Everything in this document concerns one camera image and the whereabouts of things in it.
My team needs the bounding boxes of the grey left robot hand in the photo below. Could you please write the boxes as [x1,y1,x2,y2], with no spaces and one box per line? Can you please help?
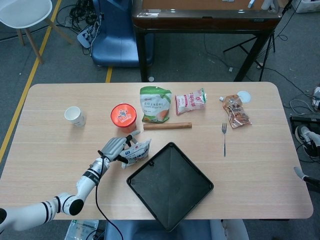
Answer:
[97,129,141,163]

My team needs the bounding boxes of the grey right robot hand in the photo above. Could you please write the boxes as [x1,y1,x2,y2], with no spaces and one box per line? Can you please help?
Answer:
[292,166,305,180]

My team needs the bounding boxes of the white sugar bag blue print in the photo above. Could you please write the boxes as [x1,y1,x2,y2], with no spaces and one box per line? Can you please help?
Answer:
[120,138,153,170]

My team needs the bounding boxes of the black square baking tray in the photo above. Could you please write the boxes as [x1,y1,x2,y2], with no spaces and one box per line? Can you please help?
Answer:
[126,141,215,232]

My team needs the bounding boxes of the red white snack bag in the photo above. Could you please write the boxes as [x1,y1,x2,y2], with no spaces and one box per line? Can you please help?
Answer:
[174,87,208,116]

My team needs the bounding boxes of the orange lid food tub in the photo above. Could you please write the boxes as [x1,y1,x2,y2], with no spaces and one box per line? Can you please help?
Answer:
[110,102,138,135]

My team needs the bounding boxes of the grey white sneaker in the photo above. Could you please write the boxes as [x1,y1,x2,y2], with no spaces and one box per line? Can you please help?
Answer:
[294,125,320,158]

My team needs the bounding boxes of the white paper cup stack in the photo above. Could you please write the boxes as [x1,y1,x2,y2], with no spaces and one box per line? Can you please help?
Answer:
[64,106,86,127]

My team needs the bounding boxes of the wooden rolling pin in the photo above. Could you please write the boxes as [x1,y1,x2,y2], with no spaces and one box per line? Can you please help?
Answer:
[143,121,193,131]

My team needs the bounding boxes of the green white corn starch bag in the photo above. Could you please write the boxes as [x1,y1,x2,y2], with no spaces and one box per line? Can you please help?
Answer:
[139,86,173,124]

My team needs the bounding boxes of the silver metal fork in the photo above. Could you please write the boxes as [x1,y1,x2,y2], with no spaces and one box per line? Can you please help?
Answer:
[221,122,228,158]

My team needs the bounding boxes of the brown sauce spout pouch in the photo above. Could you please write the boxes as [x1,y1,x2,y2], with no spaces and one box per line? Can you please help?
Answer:
[218,94,252,129]

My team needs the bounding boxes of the blue robot torso base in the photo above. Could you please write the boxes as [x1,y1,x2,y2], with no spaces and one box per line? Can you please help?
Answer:
[103,219,213,240]

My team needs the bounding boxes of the clear plastic bag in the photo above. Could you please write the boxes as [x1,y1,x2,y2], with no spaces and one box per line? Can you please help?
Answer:
[65,219,100,240]

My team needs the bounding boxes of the white robot body panel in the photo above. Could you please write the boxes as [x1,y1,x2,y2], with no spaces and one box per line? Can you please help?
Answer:
[209,219,250,240]

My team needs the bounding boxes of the white round lid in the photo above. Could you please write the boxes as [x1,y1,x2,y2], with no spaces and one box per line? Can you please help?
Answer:
[236,90,252,104]

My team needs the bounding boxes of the white power strip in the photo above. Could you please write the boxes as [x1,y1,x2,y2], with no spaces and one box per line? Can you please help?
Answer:
[76,24,101,50]

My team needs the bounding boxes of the brown mahjong table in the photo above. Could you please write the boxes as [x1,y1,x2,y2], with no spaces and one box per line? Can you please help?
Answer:
[131,0,282,83]

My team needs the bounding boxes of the white chair wooden legs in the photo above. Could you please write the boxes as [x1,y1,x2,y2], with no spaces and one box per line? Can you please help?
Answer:
[0,0,75,65]

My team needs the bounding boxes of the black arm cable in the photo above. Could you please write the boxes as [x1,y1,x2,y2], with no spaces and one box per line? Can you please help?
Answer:
[95,156,125,240]

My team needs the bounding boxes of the black cable tangle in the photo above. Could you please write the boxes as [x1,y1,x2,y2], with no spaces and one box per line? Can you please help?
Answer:
[56,0,103,33]

